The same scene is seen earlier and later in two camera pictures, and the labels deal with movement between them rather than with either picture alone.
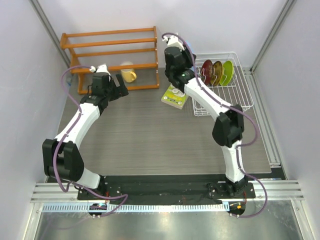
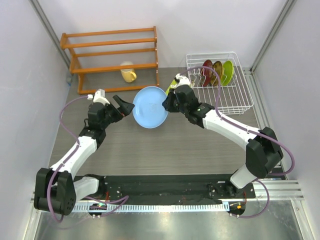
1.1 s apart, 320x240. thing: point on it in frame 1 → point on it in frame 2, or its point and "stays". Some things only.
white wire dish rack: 221,71 stays
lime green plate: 227,72 stays
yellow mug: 129,75 stays
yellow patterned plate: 217,73 stays
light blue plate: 189,46 → 149,112
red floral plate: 207,72 stays
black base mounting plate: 198,187 stays
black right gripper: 187,55 → 168,103
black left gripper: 121,91 → 124,108
